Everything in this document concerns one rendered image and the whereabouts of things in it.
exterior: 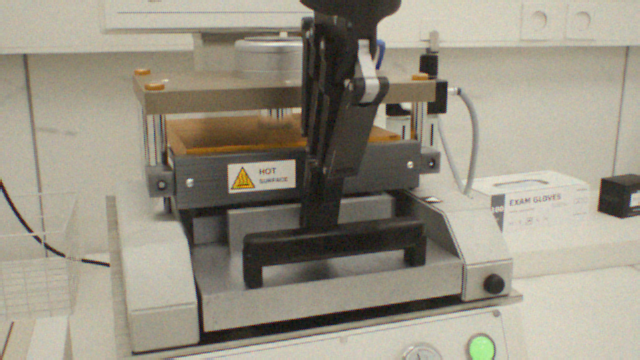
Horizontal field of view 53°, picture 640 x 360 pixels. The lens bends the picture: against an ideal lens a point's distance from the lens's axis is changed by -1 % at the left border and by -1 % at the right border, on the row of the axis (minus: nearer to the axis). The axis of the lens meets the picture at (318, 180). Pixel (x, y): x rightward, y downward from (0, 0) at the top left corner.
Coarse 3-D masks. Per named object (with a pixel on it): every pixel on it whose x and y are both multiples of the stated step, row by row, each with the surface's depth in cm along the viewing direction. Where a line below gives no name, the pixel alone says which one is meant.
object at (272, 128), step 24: (168, 120) 71; (192, 120) 71; (216, 120) 71; (240, 120) 71; (264, 120) 65; (288, 120) 65; (192, 144) 58; (216, 144) 58; (240, 144) 58; (264, 144) 58; (288, 144) 59
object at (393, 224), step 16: (336, 224) 51; (352, 224) 51; (368, 224) 51; (384, 224) 51; (400, 224) 52; (416, 224) 52; (256, 240) 48; (272, 240) 48; (288, 240) 49; (304, 240) 49; (320, 240) 50; (336, 240) 50; (352, 240) 50; (368, 240) 51; (384, 240) 51; (400, 240) 52; (416, 240) 52; (256, 256) 48; (272, 256) 49; (288, 256) 49; (304, 256) 49; (320, 256) 50; (336, 256) 51; (416, 256) 53; (256, 272) 49
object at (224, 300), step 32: (256, 224) 55; (288, 224) 56; (192, 256) 55; (224, 256) 55; (352, 256) 55; (384, 256) 55; (448, 256) 55; (224, 288) 49; (256, 288) 49; (288, 288) 50; (320, 288) 51; (352, 288) 52; (384, 288) 52; (416, 288) 53; (448, 288) 55; (224, 320) 49; (256, 320) 49
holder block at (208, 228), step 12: (384, 192) 66; (192, 216) 58; (204, 216) 58; (216, 216) 58; (192, 228) 58; (204, 228) 58; (216, 228) 58; (192, 240) 59; (204, 240) 58; (216, 240) 59
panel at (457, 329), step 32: (416, 320) 54; (448, 320) 55; (480, 320) 55; (224, 352) 49; (256, 352) 49; (288, 352) 50; (320, 352) 51; (352, 352) 52; (384, 352) 52; (448, 352) 54
